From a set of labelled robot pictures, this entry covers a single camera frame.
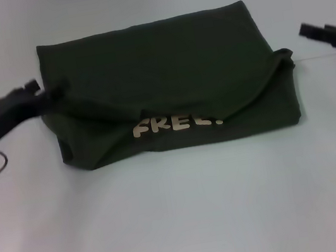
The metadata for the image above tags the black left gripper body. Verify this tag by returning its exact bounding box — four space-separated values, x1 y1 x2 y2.
0 83 59 148

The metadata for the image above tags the dark green shirt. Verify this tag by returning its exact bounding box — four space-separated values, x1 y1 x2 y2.
27 0 309 180

